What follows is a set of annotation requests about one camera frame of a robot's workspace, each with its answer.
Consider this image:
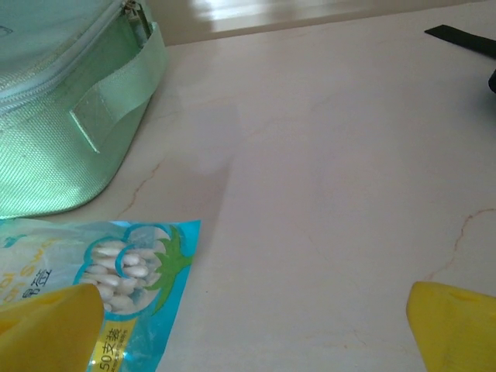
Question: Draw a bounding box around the mint green zip pouch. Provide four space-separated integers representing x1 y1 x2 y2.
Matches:
0 0 171 219

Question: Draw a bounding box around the black backpack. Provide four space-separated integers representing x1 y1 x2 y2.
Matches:
424 24 496 94

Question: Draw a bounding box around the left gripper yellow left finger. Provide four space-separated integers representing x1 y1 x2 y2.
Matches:
0 282 105 372

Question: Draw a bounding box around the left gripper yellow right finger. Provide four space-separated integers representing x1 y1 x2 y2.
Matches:
405 281 496 372

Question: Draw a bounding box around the blue cotton swab packet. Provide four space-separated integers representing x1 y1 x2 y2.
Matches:
0 219 202 372

